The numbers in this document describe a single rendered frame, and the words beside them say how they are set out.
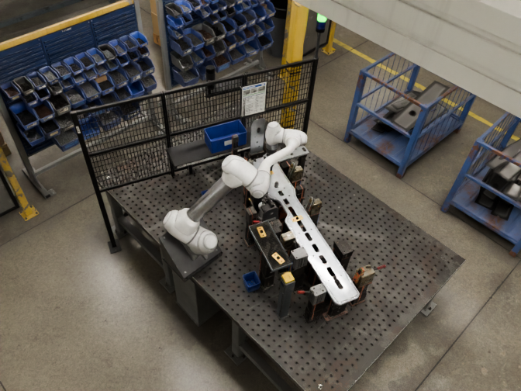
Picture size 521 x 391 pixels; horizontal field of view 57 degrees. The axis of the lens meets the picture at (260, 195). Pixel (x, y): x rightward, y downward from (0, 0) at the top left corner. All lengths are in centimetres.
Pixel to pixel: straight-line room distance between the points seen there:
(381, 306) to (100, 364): 215
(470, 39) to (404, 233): 331
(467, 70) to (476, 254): 434
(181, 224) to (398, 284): 161
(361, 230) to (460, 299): 123
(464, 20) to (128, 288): 391
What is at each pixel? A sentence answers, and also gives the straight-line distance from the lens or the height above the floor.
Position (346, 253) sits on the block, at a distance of 327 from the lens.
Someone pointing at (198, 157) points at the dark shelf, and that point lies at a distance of 377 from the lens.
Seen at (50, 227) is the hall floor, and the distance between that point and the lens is 491.
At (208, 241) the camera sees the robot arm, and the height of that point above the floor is 107.
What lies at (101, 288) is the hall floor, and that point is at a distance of 438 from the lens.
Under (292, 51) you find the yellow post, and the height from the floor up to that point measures 163.
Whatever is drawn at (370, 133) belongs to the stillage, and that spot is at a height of 16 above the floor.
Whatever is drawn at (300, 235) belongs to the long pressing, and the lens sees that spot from 333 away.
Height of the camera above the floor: 364
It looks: 48 degrees down
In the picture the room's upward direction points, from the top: 4 degrees clockwise
